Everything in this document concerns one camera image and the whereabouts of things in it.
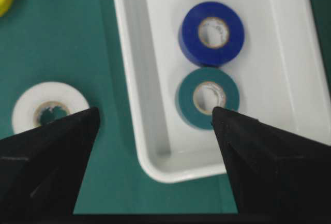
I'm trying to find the white plastic case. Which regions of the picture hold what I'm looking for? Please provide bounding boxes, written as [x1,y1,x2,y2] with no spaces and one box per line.
[114,0,330,183]

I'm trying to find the white tape roll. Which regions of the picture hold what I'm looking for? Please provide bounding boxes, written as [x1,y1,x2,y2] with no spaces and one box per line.
[12,82,89,134]

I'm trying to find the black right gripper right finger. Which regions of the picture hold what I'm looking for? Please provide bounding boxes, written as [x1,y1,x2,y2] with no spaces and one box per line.
[212,107,330,216]

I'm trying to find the green tape roll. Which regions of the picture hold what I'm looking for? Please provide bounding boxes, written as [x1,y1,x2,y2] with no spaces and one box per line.
[175,67,240,130]

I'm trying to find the green table cloth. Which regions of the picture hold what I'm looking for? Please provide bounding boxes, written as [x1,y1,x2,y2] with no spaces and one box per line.
[0,0,331,216]

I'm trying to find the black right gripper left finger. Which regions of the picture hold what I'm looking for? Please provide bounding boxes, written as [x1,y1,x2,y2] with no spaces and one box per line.
[1,107,100,216]

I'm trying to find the blue tape roll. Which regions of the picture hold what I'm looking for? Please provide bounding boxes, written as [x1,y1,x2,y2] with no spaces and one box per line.
[178,2,245,67]

